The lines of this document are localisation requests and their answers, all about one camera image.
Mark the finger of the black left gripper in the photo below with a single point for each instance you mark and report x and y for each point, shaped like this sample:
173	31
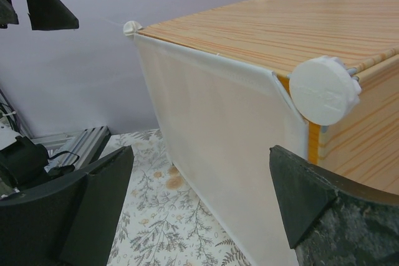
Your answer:
44	15

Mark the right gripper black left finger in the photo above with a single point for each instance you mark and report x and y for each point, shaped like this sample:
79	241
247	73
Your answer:
71	220

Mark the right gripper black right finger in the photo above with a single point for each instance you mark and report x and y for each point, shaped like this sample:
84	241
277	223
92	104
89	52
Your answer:
332	220

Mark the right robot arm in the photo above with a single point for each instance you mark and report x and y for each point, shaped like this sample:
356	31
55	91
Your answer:
22	160

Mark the translucent white cabinet door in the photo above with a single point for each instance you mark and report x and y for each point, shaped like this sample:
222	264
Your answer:
219	118

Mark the wooden shoe cabinet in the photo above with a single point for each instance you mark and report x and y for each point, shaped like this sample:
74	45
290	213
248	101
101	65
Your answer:
336	59

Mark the aluminium rail frame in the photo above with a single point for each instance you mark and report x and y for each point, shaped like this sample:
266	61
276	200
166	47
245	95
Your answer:
84	146

